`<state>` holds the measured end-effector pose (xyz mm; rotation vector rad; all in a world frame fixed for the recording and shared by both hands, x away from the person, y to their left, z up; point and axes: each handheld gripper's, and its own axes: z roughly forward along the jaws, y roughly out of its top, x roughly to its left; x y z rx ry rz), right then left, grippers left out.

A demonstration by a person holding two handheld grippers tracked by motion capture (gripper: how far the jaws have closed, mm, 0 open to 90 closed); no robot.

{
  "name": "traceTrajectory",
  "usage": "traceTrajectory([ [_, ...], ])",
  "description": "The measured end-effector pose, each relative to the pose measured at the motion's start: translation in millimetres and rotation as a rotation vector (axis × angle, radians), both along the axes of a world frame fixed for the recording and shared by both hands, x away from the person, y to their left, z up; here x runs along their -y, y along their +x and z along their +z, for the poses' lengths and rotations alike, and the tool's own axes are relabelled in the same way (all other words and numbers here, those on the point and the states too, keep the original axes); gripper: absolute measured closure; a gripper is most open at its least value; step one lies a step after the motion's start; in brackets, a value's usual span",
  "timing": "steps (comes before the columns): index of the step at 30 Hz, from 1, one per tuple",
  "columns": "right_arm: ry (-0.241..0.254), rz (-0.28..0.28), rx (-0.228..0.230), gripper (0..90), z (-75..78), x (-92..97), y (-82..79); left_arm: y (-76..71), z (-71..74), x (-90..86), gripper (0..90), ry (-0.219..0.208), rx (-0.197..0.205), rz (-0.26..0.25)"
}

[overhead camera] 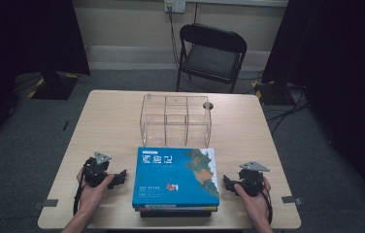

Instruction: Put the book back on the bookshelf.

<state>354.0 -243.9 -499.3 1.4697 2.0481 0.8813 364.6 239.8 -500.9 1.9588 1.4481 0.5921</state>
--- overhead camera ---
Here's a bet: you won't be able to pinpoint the right hand-held gripper cable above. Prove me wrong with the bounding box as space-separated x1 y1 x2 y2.
261 184 274 225

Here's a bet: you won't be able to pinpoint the grey tape piece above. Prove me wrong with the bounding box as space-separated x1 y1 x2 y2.
33 198 59 210
281 195 304 207

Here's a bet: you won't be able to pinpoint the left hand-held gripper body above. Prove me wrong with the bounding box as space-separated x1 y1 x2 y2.
83 151 113 188

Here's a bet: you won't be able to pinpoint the black folding chair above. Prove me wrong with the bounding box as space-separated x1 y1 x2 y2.
176 22 249 94

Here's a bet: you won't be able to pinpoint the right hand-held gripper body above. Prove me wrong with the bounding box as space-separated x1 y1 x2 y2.
238 160 271 198

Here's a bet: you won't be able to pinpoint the black stand base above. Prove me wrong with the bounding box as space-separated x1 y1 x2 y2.
27 71 81 101

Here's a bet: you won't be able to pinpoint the clear acrylic book rack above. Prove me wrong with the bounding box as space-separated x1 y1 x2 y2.
140 93 213 149

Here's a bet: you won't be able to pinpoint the black book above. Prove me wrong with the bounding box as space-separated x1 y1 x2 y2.
140 211 213 218

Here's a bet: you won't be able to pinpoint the person's right hand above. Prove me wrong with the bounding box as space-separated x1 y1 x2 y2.
233 177 273 226

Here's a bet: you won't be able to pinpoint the left hand-held gripper cable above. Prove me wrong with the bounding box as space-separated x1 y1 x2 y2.
73 168 88 216

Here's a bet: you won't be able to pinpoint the hand-held gripper cable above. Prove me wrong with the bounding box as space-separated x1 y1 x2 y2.
73 168 88 216
261 184 274 225

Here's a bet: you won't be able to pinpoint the blue book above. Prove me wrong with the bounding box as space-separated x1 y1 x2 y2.
132 147 220 210

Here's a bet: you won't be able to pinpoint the white wall socket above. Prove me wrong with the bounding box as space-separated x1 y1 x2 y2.
164 0 187 14

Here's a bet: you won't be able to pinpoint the black socket cable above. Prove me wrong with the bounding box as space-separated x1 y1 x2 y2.
167 10 181 70

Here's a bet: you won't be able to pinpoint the person's left hand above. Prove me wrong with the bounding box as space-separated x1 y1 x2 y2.
76 168 116 218

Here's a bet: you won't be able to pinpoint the dark curtain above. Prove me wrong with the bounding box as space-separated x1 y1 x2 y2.
261 0 365 205
0 0 91 153

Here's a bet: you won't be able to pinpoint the black floor cables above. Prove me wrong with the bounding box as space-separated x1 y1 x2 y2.
262 82 311 137

